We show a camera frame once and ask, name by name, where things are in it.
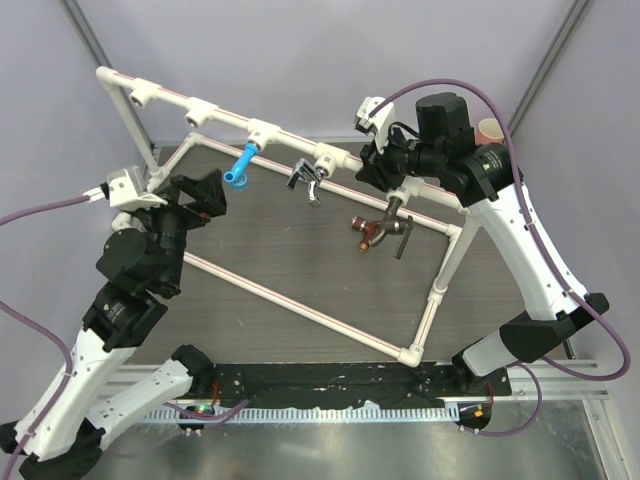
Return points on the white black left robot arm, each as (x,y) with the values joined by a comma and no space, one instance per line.
(65,434)

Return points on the white PVC pipe frame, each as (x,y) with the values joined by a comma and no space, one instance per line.
(141,91)

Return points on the slotted cable duct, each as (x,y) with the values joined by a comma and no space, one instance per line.
(369,413)

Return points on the blue plastic faucet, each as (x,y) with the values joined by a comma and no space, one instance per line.
(236,178)

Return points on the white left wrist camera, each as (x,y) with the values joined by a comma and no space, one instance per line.
(125,190)

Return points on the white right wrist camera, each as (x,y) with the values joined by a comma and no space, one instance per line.
(370,120)

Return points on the grey plastic faucet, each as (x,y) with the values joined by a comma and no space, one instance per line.
(392,224)

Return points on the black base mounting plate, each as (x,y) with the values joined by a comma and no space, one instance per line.
(339,386)

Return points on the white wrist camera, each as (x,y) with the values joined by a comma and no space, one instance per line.
(370,120)
(125,190)

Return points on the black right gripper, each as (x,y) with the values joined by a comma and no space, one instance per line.
(375,169)

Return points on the aluminium corner profile right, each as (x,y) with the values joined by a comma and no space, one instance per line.
(561,39)

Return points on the aluminium corner profile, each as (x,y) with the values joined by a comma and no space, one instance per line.
(89,40)
(561,39)

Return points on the brown plastic faucet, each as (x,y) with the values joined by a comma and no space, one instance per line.
(367,228)

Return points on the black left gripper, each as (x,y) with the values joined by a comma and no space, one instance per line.
(209,191)

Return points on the aluminium corner profile left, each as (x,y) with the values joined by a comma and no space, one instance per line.
(89,40)

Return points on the chrome metal faucet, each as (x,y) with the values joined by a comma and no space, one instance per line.
(311,176)

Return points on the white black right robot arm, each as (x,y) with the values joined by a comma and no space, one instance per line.
(480,176)

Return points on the pink ceramic mug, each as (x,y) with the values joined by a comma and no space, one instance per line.
(489,131)

